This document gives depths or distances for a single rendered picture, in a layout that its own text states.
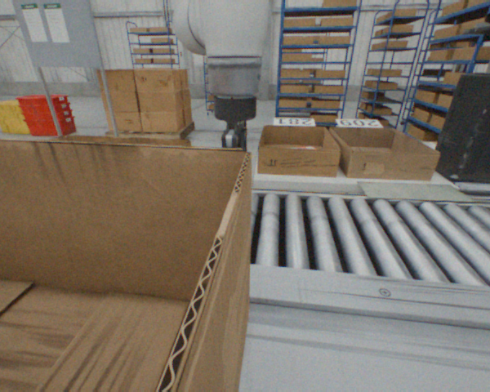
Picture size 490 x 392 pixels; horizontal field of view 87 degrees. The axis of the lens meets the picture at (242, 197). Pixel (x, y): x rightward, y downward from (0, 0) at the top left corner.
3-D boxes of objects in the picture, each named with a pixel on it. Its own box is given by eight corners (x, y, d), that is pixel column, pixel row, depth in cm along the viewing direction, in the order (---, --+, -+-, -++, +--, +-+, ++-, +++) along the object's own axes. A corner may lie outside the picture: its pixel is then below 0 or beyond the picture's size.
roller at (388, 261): (345, 207, 82) (362, 210, 82) (425, 389, 36) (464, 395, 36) (349, 193, 80) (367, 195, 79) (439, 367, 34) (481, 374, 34)
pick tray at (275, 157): (322, 147, 125) (325, 126, 121) (336, 178, 92) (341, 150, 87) (263, 145, 129) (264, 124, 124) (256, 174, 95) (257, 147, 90)
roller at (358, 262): (346, 199, 81) (333, 190, 80) (429, 375, 35) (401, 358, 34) (335, 210, 83) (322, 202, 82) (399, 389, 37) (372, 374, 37)
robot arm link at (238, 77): (264, 58, 46) (263, 94, 49) (214, 59, 47) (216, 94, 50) (260, 57, 38) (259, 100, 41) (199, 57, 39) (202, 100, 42)
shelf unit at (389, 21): (353, 123, 549) (375, 10, 460) (377, 124, 543) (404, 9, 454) (366, 134, 463) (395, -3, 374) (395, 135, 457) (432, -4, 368)
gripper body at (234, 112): (254, 98, 41) (252, 154, 45) (258, 92, 49) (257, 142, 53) (207, 97, 42) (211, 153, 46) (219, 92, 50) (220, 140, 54)
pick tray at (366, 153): (387, 149, 123) (393, 127, 118) (432, 181, 89) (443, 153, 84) (326, 147, 125) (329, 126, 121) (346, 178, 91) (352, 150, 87)
